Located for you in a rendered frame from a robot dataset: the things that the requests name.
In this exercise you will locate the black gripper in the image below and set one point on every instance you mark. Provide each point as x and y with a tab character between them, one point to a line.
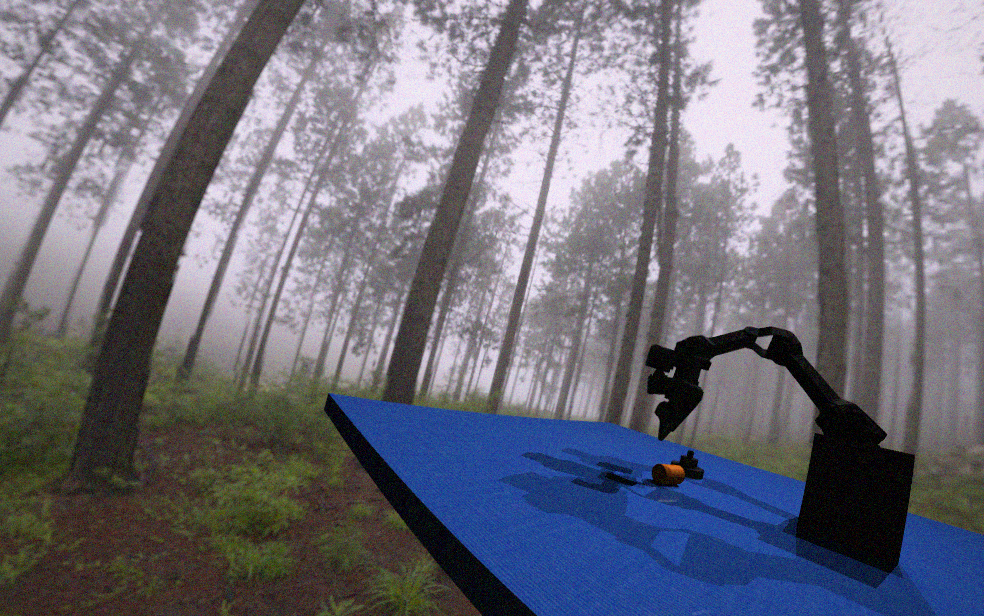
683	397

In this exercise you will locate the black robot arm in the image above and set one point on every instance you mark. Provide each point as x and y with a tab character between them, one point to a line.
838	418

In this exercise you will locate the orange knob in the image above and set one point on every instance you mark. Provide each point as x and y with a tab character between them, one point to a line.
668	474

